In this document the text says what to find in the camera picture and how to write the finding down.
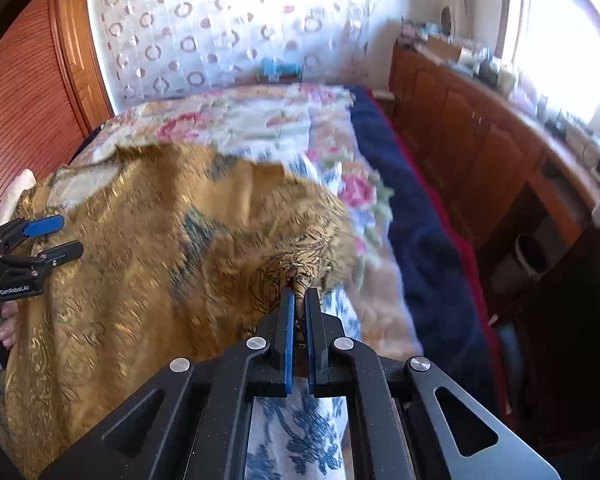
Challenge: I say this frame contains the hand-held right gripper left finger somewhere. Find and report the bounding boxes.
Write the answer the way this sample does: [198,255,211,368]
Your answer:
[37,287,297,480]

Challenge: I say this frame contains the navy blue blanket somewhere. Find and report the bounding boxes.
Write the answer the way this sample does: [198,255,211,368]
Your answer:
[347,85,503,411]

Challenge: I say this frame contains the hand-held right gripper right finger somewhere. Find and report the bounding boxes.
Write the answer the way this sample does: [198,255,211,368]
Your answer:
[305,287,561,480]

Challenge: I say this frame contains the blue toy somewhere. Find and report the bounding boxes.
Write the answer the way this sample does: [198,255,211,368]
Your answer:
[259,57,302,82]

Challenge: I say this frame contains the pale pink pillow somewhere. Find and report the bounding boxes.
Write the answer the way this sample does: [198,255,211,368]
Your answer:
[0,167,45,227]

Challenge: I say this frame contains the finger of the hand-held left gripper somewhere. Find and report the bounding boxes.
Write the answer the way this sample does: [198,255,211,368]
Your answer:
[0,241,85,282]
[0,215,66,257]

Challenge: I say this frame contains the white bucket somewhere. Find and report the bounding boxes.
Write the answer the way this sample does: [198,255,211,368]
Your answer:
[512,232,550,285]

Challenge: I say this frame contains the wooden wardrobe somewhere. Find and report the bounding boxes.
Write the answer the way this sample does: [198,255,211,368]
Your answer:
[0,0,117,198]

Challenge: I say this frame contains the bright window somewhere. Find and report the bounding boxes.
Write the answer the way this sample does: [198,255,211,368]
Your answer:
[505,0,600,138]

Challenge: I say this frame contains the white curtain with circles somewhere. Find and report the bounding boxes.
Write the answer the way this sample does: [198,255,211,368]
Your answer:
[92,0,397,105]

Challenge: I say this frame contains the wooden side cabinet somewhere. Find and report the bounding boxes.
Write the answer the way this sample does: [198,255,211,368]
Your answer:
[387,45,600,281]

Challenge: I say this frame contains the row of small countertop clutter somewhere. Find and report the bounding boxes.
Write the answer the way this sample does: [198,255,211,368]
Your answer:
[399,17,600,181]

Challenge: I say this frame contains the gold patterned garment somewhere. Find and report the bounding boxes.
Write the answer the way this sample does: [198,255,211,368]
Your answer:
[2,141,362,480]

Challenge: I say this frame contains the cardboard box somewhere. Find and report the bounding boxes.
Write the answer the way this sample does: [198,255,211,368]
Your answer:
[424,35,465,62]

